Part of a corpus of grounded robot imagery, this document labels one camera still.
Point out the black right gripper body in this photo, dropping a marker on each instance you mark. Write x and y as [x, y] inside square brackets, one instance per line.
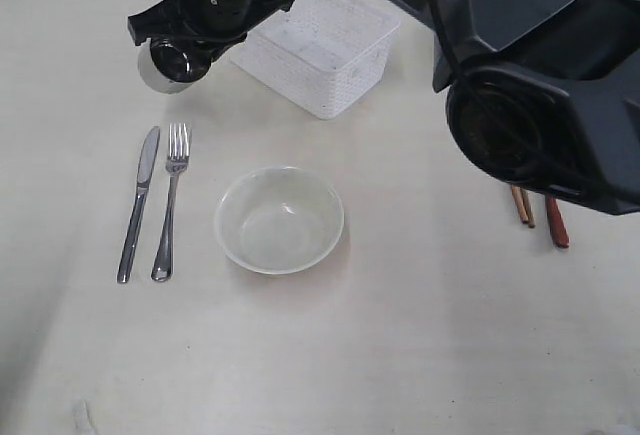
[202, 25]

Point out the grey metal cup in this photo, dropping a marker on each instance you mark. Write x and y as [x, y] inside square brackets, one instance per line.
[171, 66]

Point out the silver metal fork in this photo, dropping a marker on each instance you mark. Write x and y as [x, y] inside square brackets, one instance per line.
[177, 161]

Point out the silver table knife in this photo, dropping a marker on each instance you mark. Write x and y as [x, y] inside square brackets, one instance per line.
[144, 174]

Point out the clear textured glass bowl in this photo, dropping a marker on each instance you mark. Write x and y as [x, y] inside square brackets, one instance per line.
[279, 220]

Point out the brown wooden chopstick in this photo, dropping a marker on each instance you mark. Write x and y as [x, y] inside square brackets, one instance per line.
[519, 203]
[528, 208]

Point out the dark red wooden spoon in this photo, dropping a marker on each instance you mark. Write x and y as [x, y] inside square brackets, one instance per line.
[557, 228]

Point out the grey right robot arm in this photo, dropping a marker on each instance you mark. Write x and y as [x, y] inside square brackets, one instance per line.
[542, 94]

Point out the white perforated plastic basket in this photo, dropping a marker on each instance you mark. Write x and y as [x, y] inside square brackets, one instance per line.
[322, 55]

